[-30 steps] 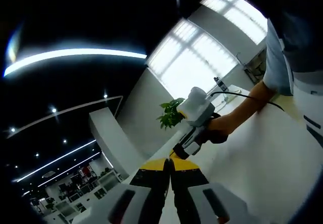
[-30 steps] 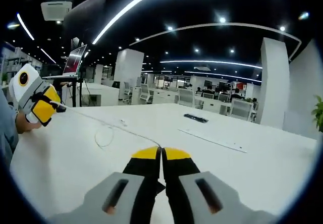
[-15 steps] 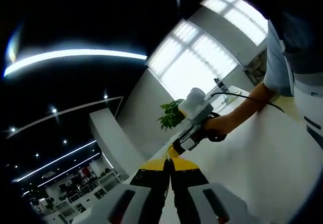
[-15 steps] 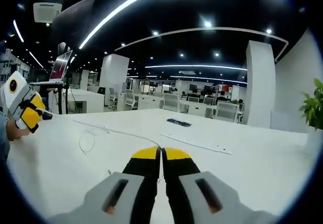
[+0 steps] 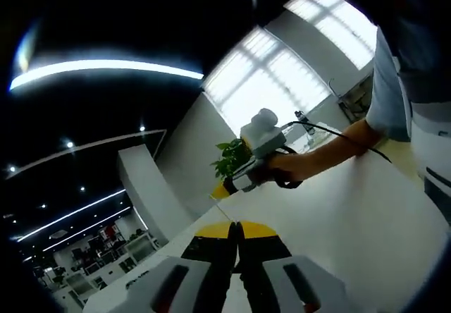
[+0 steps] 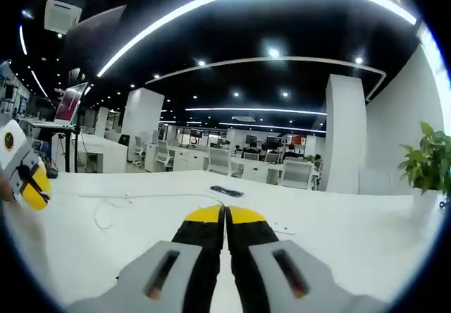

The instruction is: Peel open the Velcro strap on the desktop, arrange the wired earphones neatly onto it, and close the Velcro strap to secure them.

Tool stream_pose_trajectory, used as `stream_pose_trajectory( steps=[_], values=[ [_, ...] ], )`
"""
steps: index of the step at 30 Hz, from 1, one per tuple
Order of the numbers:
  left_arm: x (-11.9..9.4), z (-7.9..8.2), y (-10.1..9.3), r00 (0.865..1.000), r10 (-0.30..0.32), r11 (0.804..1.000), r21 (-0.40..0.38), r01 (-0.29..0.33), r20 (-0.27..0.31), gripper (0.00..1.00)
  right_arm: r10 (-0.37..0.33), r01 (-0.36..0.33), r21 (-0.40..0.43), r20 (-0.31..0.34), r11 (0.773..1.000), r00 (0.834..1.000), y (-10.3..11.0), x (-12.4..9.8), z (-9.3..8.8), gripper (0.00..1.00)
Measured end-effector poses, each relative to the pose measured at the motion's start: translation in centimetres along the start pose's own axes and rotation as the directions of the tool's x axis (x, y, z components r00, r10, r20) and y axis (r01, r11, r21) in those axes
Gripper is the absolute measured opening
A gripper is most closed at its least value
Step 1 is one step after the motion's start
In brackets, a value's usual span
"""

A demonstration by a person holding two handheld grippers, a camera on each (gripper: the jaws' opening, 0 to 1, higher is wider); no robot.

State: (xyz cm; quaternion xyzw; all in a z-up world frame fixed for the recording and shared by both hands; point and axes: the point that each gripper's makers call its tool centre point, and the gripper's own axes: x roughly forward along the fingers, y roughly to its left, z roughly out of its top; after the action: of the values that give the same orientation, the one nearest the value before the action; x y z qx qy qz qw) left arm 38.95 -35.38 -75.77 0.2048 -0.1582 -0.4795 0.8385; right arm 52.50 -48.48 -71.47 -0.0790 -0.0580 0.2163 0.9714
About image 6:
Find row of white office desks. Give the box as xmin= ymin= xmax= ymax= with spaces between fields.
xmin=144 ymin=142 xmax=320 ymax=187

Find black flat device on table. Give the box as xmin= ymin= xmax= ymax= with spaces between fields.
xmin=210 ymin=185 xmax=245 ymax=198

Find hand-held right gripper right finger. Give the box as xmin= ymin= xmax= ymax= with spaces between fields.
xmin=225 ymin=204 xmax=389 ymax=313

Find white wired earphones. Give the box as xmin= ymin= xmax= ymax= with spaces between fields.
xmin=79 ymin=189 xmax=226 ymax=233

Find black frame standing desk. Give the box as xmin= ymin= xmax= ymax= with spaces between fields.
xmin=30 ymin=121 xmax=82 ymax=173

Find group of white office chairs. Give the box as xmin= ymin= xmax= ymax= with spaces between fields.
xmin=133 ymin=135 xmax=321 ymax=190

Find white ceiling air conditioner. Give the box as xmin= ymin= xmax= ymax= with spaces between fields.
xmin=44 ymin=0 xmax=83 ymax=34

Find tall white square pillar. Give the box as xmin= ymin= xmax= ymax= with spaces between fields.
xmin=323 ymin=73 xmax=367 ymax=194

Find dark hanging ceiling panel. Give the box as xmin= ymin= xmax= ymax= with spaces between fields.
xmin=65 ymin=4 xmax=127 ymax=81

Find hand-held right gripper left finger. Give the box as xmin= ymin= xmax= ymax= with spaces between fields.
xmin=66 ymin=204 xmax=226 ymax=313

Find laptop with red screen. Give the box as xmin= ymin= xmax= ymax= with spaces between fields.
xmin=53 ymin=82 xmax=89 ymax=127

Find white desktop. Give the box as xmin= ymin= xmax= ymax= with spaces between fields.
xmin=5 ymin=170 xmax=448 ymax=313

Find wide white square pillar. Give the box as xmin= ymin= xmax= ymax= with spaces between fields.
xmin=121 ymin=87 xmax=166 ymax=152

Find green potted plant white pot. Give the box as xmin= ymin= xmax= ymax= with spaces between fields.
xmin=397 ymin=121 xmax=451 ymax=222

